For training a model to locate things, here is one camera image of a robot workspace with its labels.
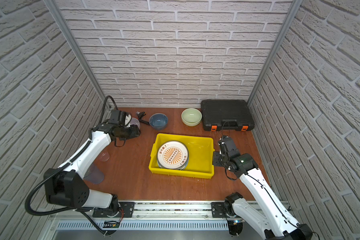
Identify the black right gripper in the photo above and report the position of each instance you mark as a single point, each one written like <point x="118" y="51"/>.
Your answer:
<point x="216" y="159"/>

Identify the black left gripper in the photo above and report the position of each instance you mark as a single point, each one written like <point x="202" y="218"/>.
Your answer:
<point x="137" y="132"/>

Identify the yellow plastic bin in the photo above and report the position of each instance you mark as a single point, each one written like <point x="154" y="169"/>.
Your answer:
<point x="200" y="156"/>

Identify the white plate teal quatrefoil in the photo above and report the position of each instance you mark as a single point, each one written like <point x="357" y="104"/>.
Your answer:
<point x="179" y="168"/>

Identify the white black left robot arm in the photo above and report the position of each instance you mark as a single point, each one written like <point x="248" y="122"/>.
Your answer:
<point x="65" y="186"/>

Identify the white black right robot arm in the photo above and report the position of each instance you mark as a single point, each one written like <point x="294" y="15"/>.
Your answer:
<point x="273" y="221"/>

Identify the lavender ceramic bowl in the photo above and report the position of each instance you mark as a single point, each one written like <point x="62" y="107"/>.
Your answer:
<point x="135" y="122"/>

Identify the clear pink plastic cup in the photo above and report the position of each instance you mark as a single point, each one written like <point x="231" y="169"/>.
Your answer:
<point x="104" y="156"/>

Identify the dark blue glazed bowl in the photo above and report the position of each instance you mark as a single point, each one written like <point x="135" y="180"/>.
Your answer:
<point x="158" y="121"/>

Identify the black plastic tool case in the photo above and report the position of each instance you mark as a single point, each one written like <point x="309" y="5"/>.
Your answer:
<point x="220" y="115"/>

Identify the pale green ceramic bowl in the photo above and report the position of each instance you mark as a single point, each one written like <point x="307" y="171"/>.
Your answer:
<point x="191" y="117"/>

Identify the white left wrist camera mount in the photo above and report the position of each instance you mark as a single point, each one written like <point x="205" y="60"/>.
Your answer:
<point x="120" y="118"/>

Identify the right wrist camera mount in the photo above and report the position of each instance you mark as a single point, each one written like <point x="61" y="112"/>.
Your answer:
<point x="228" y="147"/>

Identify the black handled tool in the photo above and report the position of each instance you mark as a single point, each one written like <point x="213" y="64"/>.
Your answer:
<point x="140" y="116"/>

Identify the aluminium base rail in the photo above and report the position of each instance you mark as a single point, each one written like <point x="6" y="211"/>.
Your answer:
<point x="162" y="216"/>

